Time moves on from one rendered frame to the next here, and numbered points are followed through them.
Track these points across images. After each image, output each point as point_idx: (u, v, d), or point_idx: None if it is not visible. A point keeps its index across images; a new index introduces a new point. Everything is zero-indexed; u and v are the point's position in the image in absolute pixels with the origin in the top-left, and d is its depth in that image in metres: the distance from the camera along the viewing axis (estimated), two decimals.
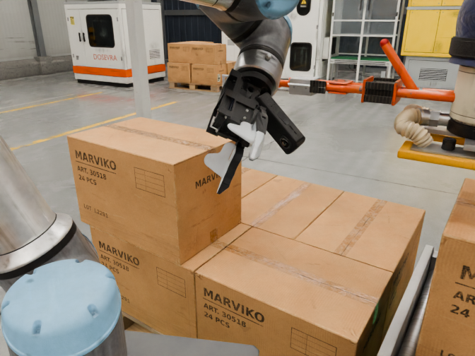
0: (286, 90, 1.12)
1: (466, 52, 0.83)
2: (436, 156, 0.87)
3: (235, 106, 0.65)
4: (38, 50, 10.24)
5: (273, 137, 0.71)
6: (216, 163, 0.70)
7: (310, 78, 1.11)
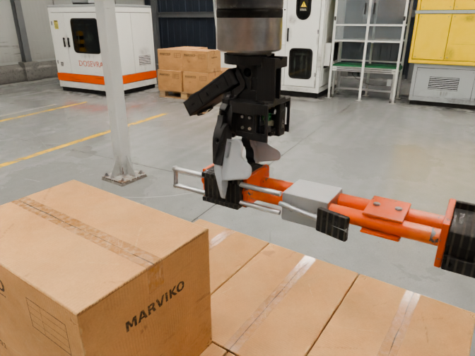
0: (276, 212, 0.57)
1: None
2: None
3: None
4: (23, 56, 9.69)
5: (206, 105, 0.60)
6: (238, 169, 0.57)
7: (323, 191, 0.56)
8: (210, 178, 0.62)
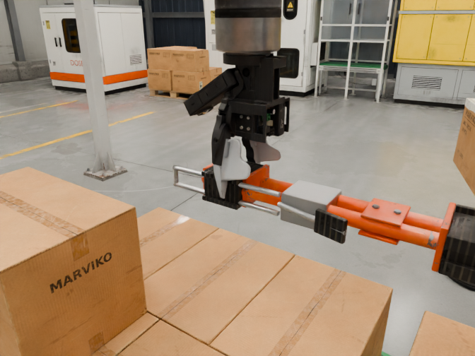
0: (274, 213, 0.57)
1: None
2: None
3: None
4: (17, 55, 9.81)
5: (206, 105, 0.60)
6: (237, 169, 0.57)
7: (322, 193, 0.56)
8: (210, 177, 0.62)
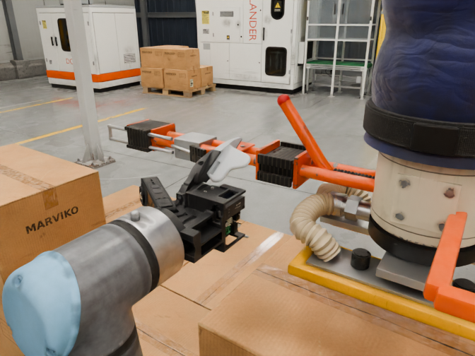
0: (169, 152, 0.84)
1: (377, 131, 0.54)
2: (337, 281, 0.58)
3: (218, 196, 0.51)
4: (15, 54, 10.09)
5: None
6: None
7: (201, 138, 0.83)
8: (130, 131, 0.88)
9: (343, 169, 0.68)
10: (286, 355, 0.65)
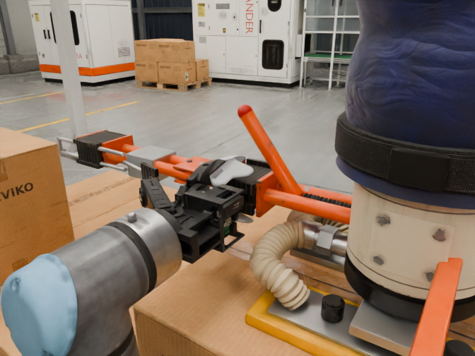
0: (121, 169, 0.73)
1: (349, 155, 0.42)
2: (302, 338, 0.47)
3: (216, 196, 0.51)
4: (8, 49, 9.92)
5: None
6: (239, 216, 0.61)
7: (157, 153, 0.72)
8: (80, 144, 0.77)
9: (315, 195, 0.57)
10: (242, 346, 0.48)
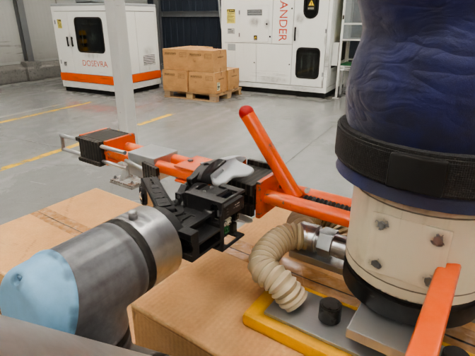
0: (123, 168, 0.73)
1: (348, 158, 0.42)
2: (299, 340, 0.47)
3: (216, 196, 0.51)
4: (25, 55, 9.57)
5: None
6: (239, 216, 0.61)
7: (158, 152, 0.72)
8: (82, 141, 0.78)
9: (315, 197, 0.56)
10: (238, 347, 0.48)
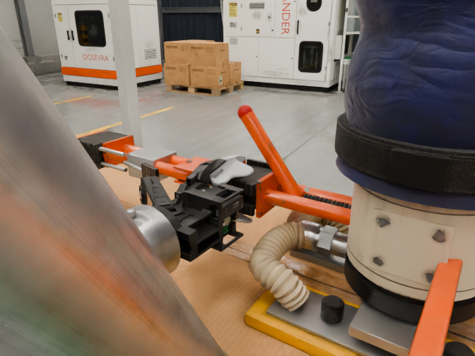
0: (122, 170, 0.73)
1: (348, 156, 0.42)
2: (302, 339, 0.47)
3: (215, 195, 0.51)
4: (25, 50, 9.50)
5: None
6: (239, 216, 0.60)
7: (157, 153, 0.72)
8: (80, 144, 0.78)
9: (315, 196, 0.57)
10: (241, 347, 0.48)
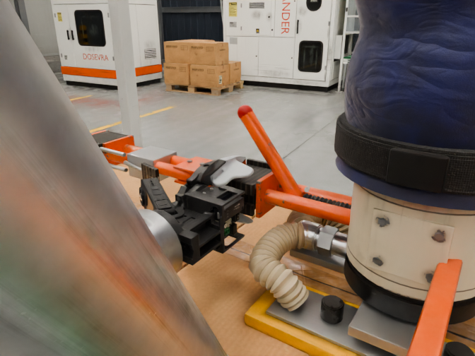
0: (122, 170, 0.73)
1: (348, 156, 0.42)
2: (301, 339, 0.47)
3: (216, 197, 0.51)
4: None
5: None
6: (239, 216, 0.61)
7: (157, 153, 0.72)
8: None
9: (315, 196, 0.56)
10: (241, 347, 0.48)
